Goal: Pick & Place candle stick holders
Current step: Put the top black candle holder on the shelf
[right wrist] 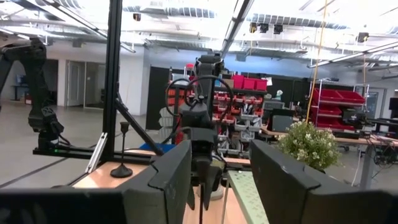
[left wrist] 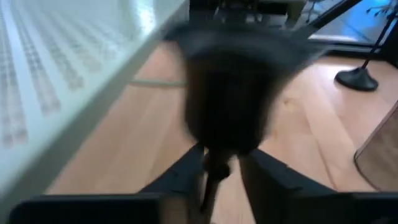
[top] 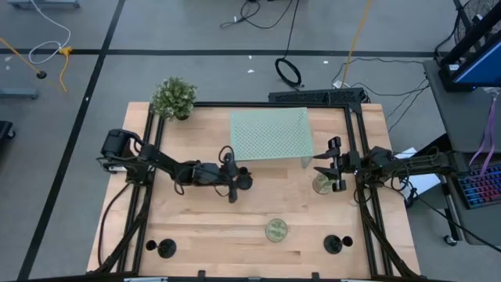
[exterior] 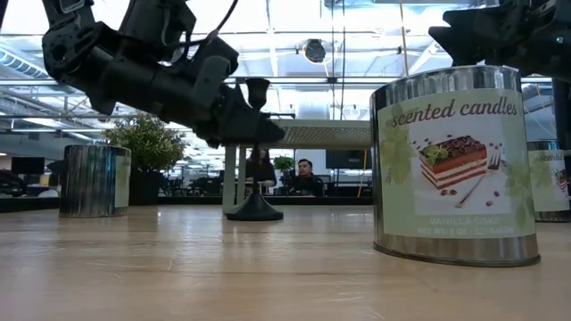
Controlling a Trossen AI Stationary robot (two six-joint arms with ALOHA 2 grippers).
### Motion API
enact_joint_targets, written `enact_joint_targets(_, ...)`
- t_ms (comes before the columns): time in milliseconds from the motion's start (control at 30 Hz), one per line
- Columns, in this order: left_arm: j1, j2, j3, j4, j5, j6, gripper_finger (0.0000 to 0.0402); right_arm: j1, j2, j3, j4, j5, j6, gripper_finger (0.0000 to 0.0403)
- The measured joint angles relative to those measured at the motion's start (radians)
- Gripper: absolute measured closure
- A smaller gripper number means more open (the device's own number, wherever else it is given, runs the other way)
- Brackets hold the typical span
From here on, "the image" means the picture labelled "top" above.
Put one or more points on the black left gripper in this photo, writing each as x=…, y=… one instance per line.
x=232, y=184

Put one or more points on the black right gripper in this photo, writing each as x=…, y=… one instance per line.
x=339, y=164

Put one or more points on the black candle stick holder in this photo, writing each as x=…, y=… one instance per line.
x=167, y=248
x=333, y=244
x=246, y=183

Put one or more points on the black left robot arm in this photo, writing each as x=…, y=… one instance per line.
x=164, y=160

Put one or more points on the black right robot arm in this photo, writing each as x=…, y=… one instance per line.
x=411, y=162

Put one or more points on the glass candle with leaf print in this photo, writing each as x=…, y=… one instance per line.
x=321, y=185
x=276, y=230

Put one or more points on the green perforated shelf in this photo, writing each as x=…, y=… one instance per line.
x=270, y=133

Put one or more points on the black perforated metal box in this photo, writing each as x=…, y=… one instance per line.
x=313, y=96

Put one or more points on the white power adapter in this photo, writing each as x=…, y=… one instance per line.
x=337, y=84

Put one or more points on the white paper sheet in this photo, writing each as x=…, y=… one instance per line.
x=424, y=181

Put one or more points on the small potted green plant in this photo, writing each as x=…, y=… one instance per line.
x=174, y=98

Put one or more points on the grey side table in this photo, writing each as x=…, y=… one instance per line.
x=458, y=117

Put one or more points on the black caster wheel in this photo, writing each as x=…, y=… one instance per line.
x=450, y=240

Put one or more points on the backlit rainbow keyboard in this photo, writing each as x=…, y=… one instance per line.
x=483, y=188

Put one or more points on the computer monitor with blue screen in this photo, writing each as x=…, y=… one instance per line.
x=479, y=66

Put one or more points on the black floor fan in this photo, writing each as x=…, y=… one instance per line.
x=471, y=15

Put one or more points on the grey furniture foot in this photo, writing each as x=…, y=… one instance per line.
x=17, y=93
x=43, y=3

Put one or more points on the black chair base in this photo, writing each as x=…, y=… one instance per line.
x=6, y=130

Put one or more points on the yellow pole with black foot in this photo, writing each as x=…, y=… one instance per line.
x=23, y=59

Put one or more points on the black aluminium table frame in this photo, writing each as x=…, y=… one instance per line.
x=364, y=219

